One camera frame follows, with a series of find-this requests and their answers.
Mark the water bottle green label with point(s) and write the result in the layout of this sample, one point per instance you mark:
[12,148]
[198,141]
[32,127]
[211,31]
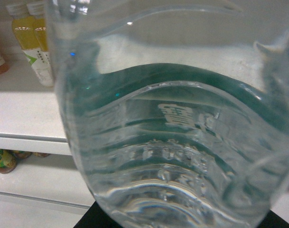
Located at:
[176,111]

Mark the lower white shelf board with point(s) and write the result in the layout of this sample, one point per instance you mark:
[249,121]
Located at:
[52,182]

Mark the white metal shelf board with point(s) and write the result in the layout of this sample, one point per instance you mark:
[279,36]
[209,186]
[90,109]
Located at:
[29,115]

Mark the yellow lemon tea bottle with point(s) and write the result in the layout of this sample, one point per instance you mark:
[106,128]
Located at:
[7,162]

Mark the yellow juice bottle white cap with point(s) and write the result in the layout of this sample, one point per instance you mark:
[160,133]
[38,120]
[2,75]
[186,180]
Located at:
[23,29]

